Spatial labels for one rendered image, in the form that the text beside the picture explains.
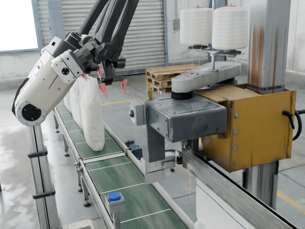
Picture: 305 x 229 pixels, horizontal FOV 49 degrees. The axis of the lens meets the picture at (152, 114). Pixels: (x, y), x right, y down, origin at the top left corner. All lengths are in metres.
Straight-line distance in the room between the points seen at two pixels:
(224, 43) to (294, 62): 6.82
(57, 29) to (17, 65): 1.35
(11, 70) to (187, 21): 7.55
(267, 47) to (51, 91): 1.05
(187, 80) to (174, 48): 8.43
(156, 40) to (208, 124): 8.30
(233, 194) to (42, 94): 1.09
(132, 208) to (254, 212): 1.41
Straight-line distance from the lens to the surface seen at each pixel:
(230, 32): 1.35
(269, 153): 1.57
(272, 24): 1.50
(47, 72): 1.78
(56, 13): 8.39
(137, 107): 1.36
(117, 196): 1.65
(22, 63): 8.86
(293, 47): 8.13
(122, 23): 1.66
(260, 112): 1.46
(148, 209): 2.42
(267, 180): 1.71
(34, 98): 1.86
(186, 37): 1.57
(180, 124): 1.19
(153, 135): 1.42
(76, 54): 1.64
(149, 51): 9.41
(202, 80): 1.45
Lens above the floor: 1.69
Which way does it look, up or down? 17 degrees down
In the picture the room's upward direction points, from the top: 3 degrees counter-clockwise
